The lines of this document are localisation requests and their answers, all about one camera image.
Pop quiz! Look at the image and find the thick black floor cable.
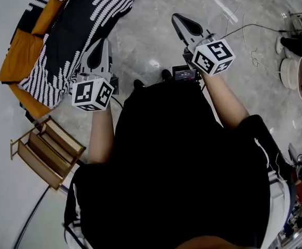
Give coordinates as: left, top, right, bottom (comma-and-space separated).
10, 187, 50, 249

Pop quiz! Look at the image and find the black white patterned blanket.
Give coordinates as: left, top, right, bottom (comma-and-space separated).
17, 0, 148, 110

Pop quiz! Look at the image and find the black recorder with screen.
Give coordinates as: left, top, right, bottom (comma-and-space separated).
171, 65, 201, 82

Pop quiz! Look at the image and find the person's right forearm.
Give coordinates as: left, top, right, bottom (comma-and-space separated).
201, 73, 250, 131

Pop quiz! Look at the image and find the wooden rattan rack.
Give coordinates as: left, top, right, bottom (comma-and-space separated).
10, 115, 87, 191

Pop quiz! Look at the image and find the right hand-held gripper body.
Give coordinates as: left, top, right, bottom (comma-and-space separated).
183, 33, 237, 77

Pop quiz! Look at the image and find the person's black clothing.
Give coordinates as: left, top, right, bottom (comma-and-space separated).
63, 83, 297, 249

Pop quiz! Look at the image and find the person's left forearm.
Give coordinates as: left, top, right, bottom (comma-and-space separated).
87, 105, 115, 164

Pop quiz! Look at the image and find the orange cushion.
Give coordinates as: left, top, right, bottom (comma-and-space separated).
0, 29, 49, 85
31, 0, 63, 36

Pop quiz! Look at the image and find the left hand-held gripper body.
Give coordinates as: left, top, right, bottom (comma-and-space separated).
72, 73, 120, 113

